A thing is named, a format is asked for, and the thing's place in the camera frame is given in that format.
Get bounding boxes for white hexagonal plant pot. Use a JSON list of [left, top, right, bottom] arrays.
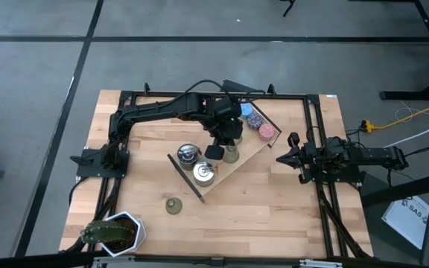
[[101, 211, 147, 258]]

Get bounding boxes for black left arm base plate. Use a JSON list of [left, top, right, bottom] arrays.
[[75, 148, 130, 179]]

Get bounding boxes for purple patterned candle holder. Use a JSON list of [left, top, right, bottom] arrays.
[[246, 112, 264, 130]]

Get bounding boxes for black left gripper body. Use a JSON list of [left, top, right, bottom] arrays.
[[203, 95, 244, 162]]

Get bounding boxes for white printed cardboard box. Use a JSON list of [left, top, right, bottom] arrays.
[[381, 195, 429, 251]]

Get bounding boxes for black stand leg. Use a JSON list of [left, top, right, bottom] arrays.
[[282, 0, 297, 18]]

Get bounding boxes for silver lidded tin candle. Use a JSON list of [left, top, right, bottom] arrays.
[[177, 143, 200, 171], [192, 159, 217, 188]]

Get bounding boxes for black diagonal bar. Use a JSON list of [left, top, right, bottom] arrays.
[[361, 170, 429, 209]]

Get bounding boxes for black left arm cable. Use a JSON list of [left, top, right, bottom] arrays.
[[184, 78, 267, 103]]

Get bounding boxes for white floor cable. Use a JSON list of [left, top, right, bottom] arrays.
[[384, 117, 429, 150]]

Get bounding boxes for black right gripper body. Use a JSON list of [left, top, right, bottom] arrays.
[[287, 132, 325, 185]]

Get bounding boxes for pink patterned candle holder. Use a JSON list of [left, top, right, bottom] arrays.
[[258, 123, 277, 141]]

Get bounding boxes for black table leg frame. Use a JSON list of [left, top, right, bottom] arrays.
[[380, 0, 429, 101]]

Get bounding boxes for black horizontal beam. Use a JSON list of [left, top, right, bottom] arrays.
[[0, 249, 429, 268]]

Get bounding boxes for black panel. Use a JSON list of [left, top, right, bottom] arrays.
[[220, 79, 266, 94]]

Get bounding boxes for silver metal bracket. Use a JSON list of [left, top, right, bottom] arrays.
[[299, 259, 344, 268]]

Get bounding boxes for blue patterned candle holder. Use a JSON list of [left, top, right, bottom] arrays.
[[239, 103, 255, 119]]

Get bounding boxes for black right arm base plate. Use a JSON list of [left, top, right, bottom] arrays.
[[308, 153, 363, 183]]

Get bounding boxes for green cactus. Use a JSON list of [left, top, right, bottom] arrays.
[[80, 219, 136, 245]]

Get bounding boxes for wooden shelf with black legs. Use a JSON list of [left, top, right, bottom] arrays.
[[167, 97, 283, 204]]

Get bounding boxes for yellow power cable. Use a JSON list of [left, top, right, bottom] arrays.
[[361, 95, 429, 134]]

